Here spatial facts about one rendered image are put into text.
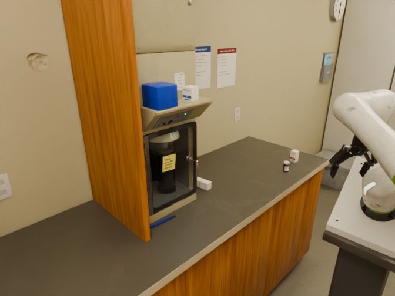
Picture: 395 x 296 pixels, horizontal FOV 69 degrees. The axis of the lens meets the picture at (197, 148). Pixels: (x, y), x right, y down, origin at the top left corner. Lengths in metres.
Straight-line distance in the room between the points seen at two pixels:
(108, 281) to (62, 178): 0.63
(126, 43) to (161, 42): 0.23
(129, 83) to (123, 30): 0.17
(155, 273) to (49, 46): 1.05
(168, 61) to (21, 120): 0.69
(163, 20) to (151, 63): 0.17
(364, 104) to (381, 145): 0.17
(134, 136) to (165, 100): 0.18
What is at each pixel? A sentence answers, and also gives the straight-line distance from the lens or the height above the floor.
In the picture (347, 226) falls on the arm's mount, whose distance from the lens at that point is 1.47.
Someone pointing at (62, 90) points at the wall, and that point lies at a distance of 1.50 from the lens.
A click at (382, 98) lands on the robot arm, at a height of 1.57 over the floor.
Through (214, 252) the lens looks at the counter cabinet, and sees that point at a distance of 1.42.
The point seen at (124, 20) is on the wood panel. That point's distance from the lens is 1.03.
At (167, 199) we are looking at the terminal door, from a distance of 1.41.
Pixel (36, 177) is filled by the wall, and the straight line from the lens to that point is 1.56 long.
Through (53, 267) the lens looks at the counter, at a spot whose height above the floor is 0.94.
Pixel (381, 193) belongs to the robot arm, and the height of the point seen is 1.23.
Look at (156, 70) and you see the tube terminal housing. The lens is 1.21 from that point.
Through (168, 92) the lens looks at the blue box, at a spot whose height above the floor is 1.57.
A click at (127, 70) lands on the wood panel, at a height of 1.67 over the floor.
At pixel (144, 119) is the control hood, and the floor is 1.47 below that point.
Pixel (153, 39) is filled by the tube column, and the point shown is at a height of 1.76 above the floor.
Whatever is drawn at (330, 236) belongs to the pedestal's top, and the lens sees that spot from 1.47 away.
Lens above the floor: 1.79
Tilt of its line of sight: 22 degrees down
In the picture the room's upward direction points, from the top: straight up
